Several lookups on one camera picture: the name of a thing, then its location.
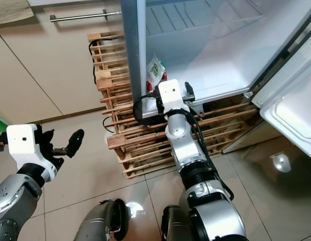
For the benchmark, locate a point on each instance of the green white red snack packet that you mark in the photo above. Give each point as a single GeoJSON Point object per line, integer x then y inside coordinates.
{"type": "Point", "coordinates": [155, 70]}

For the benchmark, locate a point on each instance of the white fridge door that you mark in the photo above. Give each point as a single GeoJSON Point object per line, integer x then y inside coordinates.
{"type": "Point", "coordinates": [291, 115]}

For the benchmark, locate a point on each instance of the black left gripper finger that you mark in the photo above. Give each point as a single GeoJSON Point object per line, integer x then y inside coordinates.
{"type": "Point", "coordinates": [46, 134]}
{"type": "Point", "coordinates": [76, 142]}

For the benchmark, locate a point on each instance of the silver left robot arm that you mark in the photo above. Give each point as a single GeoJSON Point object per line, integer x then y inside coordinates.
{"type": "Point", "coordinates": [20, 201]}

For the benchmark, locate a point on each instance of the grey right robot leg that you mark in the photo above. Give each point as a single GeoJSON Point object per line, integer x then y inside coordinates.
{"type": "Point", "coordinates": [175, 226]}

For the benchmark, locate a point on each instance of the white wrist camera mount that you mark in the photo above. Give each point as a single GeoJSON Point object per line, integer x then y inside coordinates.
{"type": "Point", "coordinates": [170, 95]}
{"type": "Point", "coordinates": [22, 143]}

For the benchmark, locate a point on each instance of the wooden slat pallet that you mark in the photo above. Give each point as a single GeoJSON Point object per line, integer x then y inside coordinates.
{"type": "Point", "coordinates": [135, 150]}

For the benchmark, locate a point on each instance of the cream kitchen cabinet with worktop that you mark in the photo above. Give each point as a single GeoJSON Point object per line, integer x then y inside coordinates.
{"type": "Point", "coordinates": [55, 65]}

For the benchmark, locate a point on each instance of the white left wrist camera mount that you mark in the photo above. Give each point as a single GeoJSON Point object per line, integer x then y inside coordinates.
{"type": "Point", "coordinates": [22, 143]}

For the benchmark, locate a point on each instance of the beige cloth mat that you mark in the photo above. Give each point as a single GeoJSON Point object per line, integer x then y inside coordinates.
{"type": "Point", "coordinates": [10, 11]}

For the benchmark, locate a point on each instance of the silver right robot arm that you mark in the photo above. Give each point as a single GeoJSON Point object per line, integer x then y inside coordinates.
{"type": "Point", "coordinates": [180, 140]}

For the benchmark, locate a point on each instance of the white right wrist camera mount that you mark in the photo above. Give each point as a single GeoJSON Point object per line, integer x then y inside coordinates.
{"type": "Point", "coordinates": [170, 95]}

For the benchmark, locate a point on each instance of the green plastic bin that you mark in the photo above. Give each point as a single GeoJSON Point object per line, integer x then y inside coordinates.
{"type": "Point", "coordinates": [0, 125]}

